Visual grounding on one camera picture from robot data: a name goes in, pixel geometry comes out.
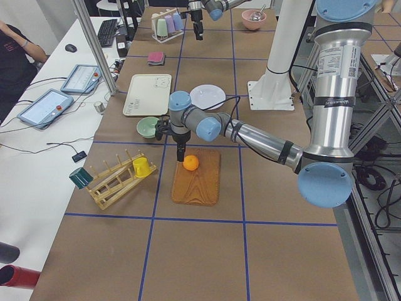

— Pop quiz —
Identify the black keyboard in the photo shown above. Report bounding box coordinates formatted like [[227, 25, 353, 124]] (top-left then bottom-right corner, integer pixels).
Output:
[[97, 19, 118, 48]]

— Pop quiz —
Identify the pink grey cloth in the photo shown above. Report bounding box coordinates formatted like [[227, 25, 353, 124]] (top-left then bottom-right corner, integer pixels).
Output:
[[147, 51, 165, 66]]

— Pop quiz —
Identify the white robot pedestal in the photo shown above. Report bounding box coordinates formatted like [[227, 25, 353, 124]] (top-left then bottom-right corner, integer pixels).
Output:
[[247, 0, 314, 110]]

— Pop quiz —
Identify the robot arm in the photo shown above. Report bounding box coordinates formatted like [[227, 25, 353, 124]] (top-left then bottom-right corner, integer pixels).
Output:
[[168, 1, 376, 208], [187, 0, 247, 40]]

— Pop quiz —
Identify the blue pastel cup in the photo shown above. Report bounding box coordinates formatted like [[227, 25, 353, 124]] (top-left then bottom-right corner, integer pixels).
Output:
[[172, 12, 184, 31]]

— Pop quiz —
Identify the teach pendant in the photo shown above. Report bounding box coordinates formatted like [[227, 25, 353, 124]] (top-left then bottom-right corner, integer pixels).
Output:
[[17, 89, 74, 129], [60, 64, 102, 94]]

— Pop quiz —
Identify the cream bear tray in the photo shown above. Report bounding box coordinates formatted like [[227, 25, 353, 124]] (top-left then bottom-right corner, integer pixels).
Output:
[[123, 74, 172, 117]]

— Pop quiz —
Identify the white wire cup holder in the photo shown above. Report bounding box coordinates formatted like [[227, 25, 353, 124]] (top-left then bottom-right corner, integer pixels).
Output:
[[151, 8, 184, 43]]

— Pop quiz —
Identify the far teach pendant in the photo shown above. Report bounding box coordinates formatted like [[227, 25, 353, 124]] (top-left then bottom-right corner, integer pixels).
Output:
[[60, 64, 102, 94]]

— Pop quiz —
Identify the orange fruit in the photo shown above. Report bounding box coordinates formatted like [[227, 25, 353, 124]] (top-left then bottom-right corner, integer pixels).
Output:
[[183, 155, 199, 171]]

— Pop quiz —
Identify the purple pastel cup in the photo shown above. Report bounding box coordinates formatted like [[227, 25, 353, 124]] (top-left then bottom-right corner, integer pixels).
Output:
[[164, 15, 175, 34]]

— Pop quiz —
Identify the small black device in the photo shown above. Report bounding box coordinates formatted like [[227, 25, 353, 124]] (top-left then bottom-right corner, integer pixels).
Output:
[[71, 151, 87, 163]]

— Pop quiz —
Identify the pink bowl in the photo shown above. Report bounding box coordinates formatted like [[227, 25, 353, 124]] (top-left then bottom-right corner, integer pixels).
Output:
[[241, 9, 267, 31]]

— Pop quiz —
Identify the wooden cup rack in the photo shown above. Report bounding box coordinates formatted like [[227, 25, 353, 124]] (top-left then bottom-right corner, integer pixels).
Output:
[[85, 150, 157, 210]]

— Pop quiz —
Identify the yellow cup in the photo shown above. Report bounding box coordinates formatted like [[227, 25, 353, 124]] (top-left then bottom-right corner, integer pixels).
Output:
[[132, 157, 152, 178]]

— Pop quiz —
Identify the seated person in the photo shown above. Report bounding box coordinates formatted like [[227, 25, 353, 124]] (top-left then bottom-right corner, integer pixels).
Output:
[[1, 22, 48, 121]]

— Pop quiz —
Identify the small metal cylinder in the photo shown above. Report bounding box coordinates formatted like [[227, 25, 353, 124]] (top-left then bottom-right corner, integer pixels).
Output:
[[93, 101, 105, 115]]

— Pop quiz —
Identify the aluminium frame post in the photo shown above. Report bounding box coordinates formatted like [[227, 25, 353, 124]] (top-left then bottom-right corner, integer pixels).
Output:
[[71, 0, 117, 96]]

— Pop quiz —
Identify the dark green cup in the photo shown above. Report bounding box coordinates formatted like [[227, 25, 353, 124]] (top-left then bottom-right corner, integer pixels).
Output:
[[69, 167, 93, 189]]

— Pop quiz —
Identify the brown wooden tray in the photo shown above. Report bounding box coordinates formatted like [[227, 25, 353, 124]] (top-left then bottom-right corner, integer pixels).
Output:
[[171, 148, 221, 206]]

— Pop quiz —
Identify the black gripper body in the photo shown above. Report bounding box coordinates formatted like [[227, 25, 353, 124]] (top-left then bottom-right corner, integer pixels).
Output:
[[189, 9, 202, 24], [172, 131, 191, 145]]

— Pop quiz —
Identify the metal scoop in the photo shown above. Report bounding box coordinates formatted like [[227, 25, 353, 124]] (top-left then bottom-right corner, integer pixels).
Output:
[[249, 4, 266, 21]]

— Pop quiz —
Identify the green pastel cup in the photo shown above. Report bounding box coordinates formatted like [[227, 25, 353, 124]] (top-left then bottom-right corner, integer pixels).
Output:
[[157, 18, 169, 39]]

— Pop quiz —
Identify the black bottle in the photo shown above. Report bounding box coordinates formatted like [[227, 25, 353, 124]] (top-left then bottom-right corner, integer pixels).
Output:
[[0, 242, 20, 264]]

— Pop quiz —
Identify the green bowl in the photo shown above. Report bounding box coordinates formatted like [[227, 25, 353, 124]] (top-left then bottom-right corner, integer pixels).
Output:
[[136, 117, 159, 139]]

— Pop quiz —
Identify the black computer mouse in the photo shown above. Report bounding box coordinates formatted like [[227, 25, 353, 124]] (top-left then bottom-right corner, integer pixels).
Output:
[[65, 44, 77, 53]]

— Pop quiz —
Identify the red bottle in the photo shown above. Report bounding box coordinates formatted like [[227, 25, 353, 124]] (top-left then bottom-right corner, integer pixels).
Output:
[[1, 265, 41, 289]]

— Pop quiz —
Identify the white round plate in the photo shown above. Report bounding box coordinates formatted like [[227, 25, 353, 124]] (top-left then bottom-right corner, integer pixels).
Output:
[[190, 84, 226, 110]]

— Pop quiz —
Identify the near teach pendant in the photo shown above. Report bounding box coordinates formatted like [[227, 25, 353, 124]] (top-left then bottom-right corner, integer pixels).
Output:
[[17, 89, 74, 129]]

